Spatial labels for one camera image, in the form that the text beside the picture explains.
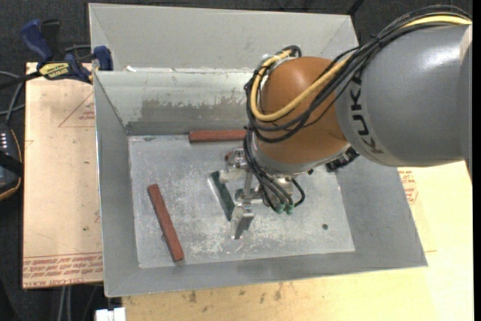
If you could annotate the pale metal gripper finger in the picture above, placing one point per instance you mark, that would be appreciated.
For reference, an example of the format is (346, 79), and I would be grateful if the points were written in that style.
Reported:
(240, 218)
(235, 160)

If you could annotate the dark green flat block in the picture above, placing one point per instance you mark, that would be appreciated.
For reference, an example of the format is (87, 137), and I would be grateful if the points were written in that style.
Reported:
(222, 195)

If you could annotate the red-brown flat block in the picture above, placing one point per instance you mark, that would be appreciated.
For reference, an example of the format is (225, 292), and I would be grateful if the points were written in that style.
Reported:
(216, 135)
(165, 221)

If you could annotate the grey metal bin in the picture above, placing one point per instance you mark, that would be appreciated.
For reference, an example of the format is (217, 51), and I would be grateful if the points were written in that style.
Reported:
(195, 37)

